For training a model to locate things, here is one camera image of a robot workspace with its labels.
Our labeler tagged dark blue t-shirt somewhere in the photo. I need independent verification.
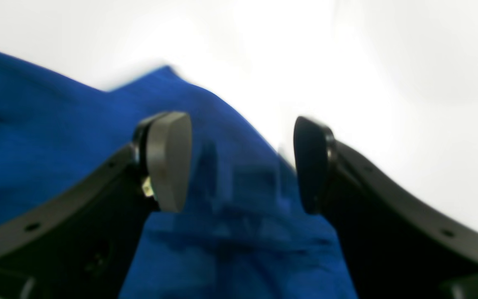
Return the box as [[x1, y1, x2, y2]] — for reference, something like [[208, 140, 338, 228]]
[[0, 53, 357, 299]]

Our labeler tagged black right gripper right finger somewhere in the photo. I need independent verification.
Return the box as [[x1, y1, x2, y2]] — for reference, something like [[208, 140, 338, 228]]
[[293, 117, 478, 299]]

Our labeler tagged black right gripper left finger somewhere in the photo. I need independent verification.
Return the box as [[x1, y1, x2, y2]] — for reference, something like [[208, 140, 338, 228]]
[[0, 111, 192, 299]]

